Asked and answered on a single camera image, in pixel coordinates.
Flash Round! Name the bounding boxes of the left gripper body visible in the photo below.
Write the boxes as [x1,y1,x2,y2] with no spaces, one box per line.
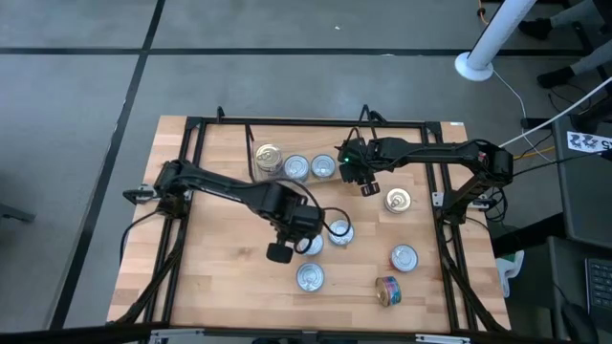
[265,203,327,264]

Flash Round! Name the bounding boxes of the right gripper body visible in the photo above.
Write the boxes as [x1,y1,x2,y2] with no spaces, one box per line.
[338,136,383,198]

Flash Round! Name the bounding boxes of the silver-lid teal tuna can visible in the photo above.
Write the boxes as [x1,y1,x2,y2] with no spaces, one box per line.
[283,154,311,183]
[299,233,325,258]

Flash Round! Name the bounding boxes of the silver-lid green tuna can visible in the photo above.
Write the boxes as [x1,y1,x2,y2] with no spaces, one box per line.
[310,153,338,181]
[327,219,356,247]
[295,262,326,293]

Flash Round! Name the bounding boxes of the wooden shelf board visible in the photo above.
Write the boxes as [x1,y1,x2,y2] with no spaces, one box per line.
[244,122,383,196]

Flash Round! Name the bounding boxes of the silver-lid red albacore can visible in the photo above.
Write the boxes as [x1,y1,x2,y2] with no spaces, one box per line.
[389,244,420,273]

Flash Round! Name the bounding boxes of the white pole with round base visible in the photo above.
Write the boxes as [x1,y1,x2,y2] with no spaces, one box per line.
[453,0,539,82]

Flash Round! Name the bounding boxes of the black power box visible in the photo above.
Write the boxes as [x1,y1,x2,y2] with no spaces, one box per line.
[519,117,556,130]

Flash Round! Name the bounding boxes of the white plastic bag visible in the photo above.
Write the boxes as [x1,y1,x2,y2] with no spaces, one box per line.
[495,250,526,298]

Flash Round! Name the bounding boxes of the person's shoe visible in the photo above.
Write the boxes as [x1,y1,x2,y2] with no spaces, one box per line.
[518,17,555,40]
[535,66,577,90]

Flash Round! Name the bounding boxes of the dark grey desk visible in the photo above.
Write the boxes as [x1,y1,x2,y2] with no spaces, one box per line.
[552,102,612,249]

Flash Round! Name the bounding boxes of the white printed sticker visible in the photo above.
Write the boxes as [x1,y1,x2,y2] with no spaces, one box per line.
[566,130,612,155]

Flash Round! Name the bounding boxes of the person's leg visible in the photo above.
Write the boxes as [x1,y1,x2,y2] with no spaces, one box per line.
[571,40,612,77]
[549,0,599,28]

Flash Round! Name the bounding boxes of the black crossbar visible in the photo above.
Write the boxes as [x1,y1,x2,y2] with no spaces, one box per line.
[0,322,612,344]

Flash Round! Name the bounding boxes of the black keyboard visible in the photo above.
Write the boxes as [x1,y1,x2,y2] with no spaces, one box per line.
[583,257,612,321]

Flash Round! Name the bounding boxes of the black computer mouse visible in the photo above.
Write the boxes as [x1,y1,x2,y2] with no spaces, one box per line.
[559,303,600,344]

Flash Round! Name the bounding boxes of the grey stand foot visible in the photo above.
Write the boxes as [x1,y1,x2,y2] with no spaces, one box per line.
[0,203,37,225]

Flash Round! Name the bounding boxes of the black metal table frame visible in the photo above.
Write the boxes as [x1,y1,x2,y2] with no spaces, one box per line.
[107,114,512,335]

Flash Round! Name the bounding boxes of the thin white cable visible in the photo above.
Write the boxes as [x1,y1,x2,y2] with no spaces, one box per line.
[491,69,556,163]

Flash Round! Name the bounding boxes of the silver metal bracket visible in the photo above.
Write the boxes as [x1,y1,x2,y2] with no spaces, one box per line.
[148,328,205,344]
[414,333,472,344]

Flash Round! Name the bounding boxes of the thick white cable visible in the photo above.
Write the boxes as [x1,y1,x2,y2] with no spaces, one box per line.
[499,75,612,148]

